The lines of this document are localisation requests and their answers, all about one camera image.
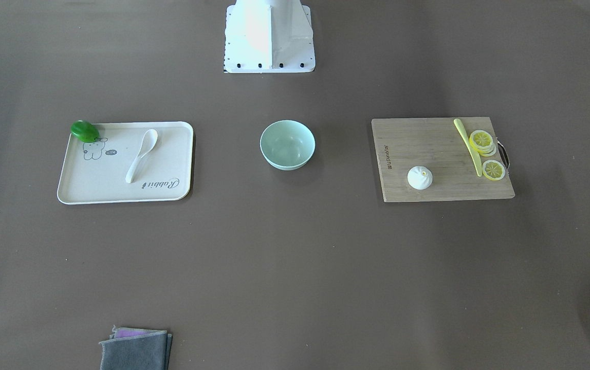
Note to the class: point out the white ceramic soup spoon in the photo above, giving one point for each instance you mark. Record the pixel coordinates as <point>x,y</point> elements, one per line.
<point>149,141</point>

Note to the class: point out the mint green bowl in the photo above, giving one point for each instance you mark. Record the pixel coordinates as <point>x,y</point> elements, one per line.
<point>287,145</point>

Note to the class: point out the wooden cutting board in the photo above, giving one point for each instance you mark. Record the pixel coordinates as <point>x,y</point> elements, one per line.
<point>401,144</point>

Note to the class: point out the yellow plastic knife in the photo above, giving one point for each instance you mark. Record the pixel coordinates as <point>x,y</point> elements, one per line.
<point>472,151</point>

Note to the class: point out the cream rabbit print tray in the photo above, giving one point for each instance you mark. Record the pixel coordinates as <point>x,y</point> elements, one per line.
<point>94,173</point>

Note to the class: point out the green pepper toy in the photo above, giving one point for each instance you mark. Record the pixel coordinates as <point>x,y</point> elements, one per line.
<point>85,131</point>

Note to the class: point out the grey folded cloth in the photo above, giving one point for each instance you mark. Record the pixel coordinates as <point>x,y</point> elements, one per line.
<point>136,348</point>

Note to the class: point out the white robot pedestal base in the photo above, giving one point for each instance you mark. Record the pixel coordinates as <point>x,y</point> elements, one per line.
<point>269,37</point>

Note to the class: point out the steel board handle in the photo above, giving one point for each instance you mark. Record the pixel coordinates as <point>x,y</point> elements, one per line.
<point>503,154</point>

